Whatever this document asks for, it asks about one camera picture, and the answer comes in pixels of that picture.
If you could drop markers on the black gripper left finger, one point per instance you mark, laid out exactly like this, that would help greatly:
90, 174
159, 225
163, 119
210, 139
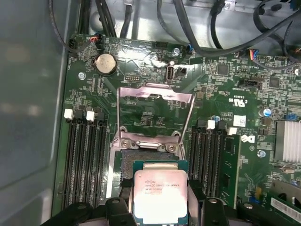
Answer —
115, 212

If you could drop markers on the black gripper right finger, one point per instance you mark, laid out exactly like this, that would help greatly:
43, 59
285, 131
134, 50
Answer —
215, 212

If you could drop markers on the silver CPU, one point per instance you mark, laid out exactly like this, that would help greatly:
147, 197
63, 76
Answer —
160, 188

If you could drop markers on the metal socket cover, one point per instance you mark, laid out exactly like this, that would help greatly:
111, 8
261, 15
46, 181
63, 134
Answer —
141, 92

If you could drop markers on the CPU socket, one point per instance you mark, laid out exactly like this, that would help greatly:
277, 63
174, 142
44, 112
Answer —
128, 162

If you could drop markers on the green RAM stick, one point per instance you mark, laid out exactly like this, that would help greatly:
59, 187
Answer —
231, 160

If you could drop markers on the silver motherboard screw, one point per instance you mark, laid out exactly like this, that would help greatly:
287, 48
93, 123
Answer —
261, 154
176, 50
81, 75

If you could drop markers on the silver chipset heatsink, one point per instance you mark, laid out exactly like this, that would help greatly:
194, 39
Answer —
289, 141

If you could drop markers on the green motherboard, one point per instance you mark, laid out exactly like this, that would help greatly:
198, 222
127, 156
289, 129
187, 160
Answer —
211, 99

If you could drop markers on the black PC case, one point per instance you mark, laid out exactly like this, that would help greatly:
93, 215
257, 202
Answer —
28, 117

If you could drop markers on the internal USB port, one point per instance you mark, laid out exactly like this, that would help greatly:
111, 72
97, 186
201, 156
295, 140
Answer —
170, 74

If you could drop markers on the round coin battery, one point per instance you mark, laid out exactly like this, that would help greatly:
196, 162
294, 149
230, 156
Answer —
105, 64

